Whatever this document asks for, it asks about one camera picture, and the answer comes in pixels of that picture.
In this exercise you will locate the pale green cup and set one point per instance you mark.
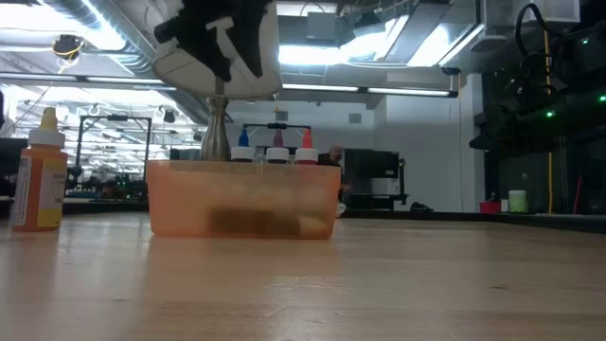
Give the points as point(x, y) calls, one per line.
point(517, 201)

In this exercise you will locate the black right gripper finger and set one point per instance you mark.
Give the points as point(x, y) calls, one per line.
point(497, 137)
point(501, 111)

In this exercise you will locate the person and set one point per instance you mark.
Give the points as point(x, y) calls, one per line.
point(335, 156)

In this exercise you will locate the black gantry frame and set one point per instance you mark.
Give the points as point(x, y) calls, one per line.
point(277, 126)
point(113, 118)

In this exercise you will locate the black rounded object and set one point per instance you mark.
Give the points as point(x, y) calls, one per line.
point(421, 207)

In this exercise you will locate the orange translucent plastic bin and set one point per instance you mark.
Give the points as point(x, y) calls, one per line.
point(189, 199)

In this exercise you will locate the long LED light bar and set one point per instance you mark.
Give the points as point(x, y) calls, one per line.
point(407, 91)
point(118, 80)

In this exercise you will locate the large yellow food coloring bottle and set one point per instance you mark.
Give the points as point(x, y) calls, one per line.
point(45, 156)

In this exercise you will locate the large red food coloring bottle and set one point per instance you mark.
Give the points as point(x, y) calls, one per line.
point(307, 154)

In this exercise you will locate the black cabinet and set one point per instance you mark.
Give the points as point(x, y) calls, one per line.
point(374, 163)

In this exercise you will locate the silver table lamp white shade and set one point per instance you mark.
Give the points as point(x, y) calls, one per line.
point(189, 76)

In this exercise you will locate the grey wall vent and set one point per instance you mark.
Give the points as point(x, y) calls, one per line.
point(355, 118)

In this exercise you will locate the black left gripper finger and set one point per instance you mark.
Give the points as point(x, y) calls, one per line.
point(221, 61)
point(255, 52)

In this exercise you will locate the red container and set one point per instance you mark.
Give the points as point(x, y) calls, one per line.
point(490, 207)

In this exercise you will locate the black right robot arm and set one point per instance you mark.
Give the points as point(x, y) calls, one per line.
point(582, 57)

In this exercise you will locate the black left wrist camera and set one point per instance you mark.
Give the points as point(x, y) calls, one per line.
point(170, 30)

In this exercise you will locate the silver ceiling duct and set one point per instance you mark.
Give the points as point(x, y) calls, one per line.
point(132, 42)

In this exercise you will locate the black overhead camera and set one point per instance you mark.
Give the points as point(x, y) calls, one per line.
point(67, 47)

